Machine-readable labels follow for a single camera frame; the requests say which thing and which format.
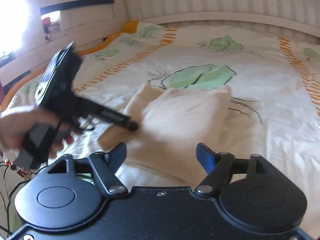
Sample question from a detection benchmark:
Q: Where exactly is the beige knit sweater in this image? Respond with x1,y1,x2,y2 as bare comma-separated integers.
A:
98,83,252,185

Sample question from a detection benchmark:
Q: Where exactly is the person's left hand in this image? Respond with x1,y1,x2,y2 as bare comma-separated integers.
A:
1,106,60,161

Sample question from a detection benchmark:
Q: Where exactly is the white leaf-print duvet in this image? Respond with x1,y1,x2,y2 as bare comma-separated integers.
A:
62,22,319,238

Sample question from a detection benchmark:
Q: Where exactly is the white wooden bed frame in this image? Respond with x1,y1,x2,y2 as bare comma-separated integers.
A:
1,0,319,86

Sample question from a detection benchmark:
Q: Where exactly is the black cable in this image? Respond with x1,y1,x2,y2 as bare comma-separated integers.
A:
0,152,48,235

